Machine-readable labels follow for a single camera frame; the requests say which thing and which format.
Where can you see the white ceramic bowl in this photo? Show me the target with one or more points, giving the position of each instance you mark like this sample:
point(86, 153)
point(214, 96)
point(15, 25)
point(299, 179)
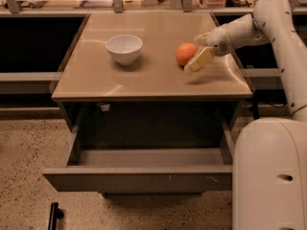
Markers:
point(124, 48)

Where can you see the orange fruit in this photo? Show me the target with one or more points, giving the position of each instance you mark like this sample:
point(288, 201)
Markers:
point(185, 52)

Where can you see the grey cabinet with beige top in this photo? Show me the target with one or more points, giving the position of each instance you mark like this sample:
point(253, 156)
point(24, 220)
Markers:
point(92, 79)

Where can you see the grey open top drawer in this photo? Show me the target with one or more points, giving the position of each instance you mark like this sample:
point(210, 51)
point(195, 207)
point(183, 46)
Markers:
point(147, 150)

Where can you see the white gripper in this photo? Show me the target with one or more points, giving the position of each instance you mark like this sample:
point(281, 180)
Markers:
point(219, 40)

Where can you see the black chair leg left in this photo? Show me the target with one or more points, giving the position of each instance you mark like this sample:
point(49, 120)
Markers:
point(55, 214)

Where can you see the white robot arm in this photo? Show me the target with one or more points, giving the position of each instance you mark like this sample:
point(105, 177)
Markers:
point(269, 172)

